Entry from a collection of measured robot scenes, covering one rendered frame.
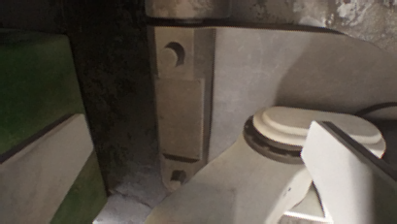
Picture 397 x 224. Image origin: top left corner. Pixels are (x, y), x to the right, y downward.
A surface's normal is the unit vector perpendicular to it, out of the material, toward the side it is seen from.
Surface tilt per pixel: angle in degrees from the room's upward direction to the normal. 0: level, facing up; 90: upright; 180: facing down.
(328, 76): 0
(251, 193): 90
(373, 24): 0
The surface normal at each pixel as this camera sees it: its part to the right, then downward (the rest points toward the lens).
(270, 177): 0.02, -0.87
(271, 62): -0.22, 0.47
